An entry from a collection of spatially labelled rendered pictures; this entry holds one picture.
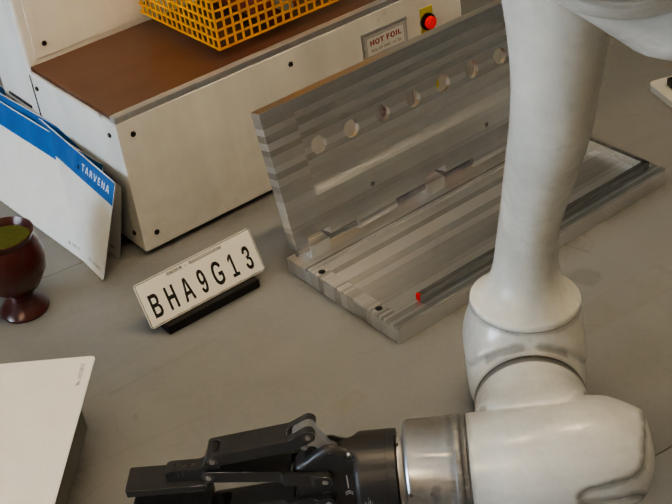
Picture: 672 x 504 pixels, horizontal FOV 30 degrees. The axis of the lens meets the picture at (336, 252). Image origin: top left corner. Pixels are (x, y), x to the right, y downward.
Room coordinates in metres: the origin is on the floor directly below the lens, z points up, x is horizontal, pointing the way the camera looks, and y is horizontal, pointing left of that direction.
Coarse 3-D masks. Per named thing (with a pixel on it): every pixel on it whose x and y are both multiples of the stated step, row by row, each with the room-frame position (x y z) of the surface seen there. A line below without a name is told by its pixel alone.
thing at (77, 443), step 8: (80, 416) 1.01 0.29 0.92; (80, 424) 1.01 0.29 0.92; (80, 432) 1.00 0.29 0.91; (80, 440) 0.99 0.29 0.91; (72, 448) 0.97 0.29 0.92; (80, 448) 0.99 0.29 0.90; (72, 456) 0.96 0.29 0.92; (72, 464) 0.95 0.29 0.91; (64, 472) 0.93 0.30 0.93; (72, 472) 0.95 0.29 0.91; (64, 480) 0.92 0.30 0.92; (72, 480) 0.94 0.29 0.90; (64, 488) 0.92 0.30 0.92; (64, 496) 0.91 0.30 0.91
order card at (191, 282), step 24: (240, 240) 1.26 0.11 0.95; (192, 264) 1.22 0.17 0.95; (216, 264) 1.23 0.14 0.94; (240, 264) 1.24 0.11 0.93; (144, 288) 1.18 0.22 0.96; (168, 288) 1.19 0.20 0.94; (192, 288) 1.20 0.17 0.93; (216, 288) 1.21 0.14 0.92; (144, 312) 1.17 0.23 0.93; (168, 312) 1.18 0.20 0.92
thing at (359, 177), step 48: (432, 48) 1.41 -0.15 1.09; (480, 48) 1.45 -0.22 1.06; (288, 96) 1.30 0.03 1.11; (336, 96) 1.33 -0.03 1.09; (384, 96) 1.36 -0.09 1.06; (432, 96) 1.39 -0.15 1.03; (480, 96) 1.43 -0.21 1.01; (288, 144) 1.27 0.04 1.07; (336, 144) 1.31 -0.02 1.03; (384, 144) 1.34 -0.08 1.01; (432, 144) 1.36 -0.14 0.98; (480, 144) 1.40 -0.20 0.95; (288, 192) 1.25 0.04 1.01; (336, 192) 1.28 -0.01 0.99; (384, 192) 1.31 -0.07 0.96; (288, 240) 1.25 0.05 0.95
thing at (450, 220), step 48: (432, 192) 1.35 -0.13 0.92; (480, 192) 1.34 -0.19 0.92; (576, 192) 1.30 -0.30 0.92; (624, 192) 1.28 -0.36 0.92; (336, 240) 1.28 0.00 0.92; (384, 240) 1.26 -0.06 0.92; (432, 240) 1.25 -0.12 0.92; (480, 240) 1.23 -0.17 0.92; (336, 288) 1.17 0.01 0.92; (384, 288) 1.16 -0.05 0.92
